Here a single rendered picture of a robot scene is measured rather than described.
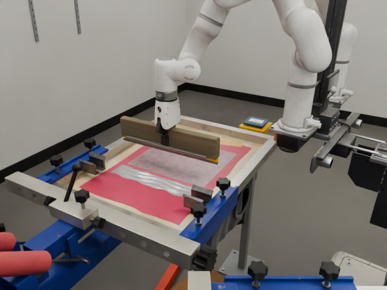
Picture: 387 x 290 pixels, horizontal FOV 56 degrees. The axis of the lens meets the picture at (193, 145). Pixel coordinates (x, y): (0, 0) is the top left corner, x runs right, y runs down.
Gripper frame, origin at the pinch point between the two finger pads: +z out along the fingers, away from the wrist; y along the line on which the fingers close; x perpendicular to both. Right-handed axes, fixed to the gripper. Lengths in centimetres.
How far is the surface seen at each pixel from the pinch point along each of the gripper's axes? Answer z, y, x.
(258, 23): 9, 352, 95
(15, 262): -2, -68, -8
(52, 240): 5, -55, -2
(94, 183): 13.8, -20.6, 17.9
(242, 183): 11.9, 2.7, -28.7
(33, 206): 109, 38, 150
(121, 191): 13.9, -19.7, 6.4
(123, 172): 13.1, -10.4, 13.1
